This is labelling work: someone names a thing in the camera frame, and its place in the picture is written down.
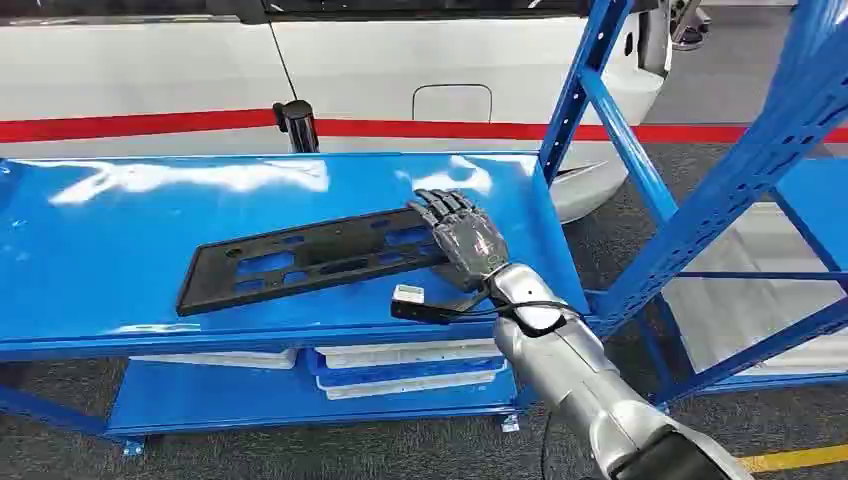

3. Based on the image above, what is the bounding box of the white foam tray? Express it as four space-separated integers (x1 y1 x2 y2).
316 367 509 401
314 338 505 370
129 348 299 371

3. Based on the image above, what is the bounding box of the blue metal rack frame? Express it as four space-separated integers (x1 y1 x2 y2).
0 0 848 458

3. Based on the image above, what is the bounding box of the red barrier belt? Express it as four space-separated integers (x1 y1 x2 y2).
312 117 848 145
0 107 278 145

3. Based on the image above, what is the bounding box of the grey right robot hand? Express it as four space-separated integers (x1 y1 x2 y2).
405 188 511 294

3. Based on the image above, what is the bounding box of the large white panel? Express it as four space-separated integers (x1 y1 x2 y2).
662 201 848 374

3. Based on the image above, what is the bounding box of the blue metal shelf board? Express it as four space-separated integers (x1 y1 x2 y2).
0 150 592 364
771 157 848 273
105 357 525 439

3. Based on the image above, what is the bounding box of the black stanchion post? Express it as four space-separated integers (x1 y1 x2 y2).
272 99 321 155

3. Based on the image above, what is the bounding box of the black plastic plate frame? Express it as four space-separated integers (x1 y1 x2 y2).
175 206 458 318

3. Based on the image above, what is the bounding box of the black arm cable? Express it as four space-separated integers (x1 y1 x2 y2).
537 410 556 480
457 288 584 333

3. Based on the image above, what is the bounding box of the white car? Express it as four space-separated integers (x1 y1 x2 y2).
0 0 713 225

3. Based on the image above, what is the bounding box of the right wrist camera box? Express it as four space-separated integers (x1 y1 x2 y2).
389 284 465 327

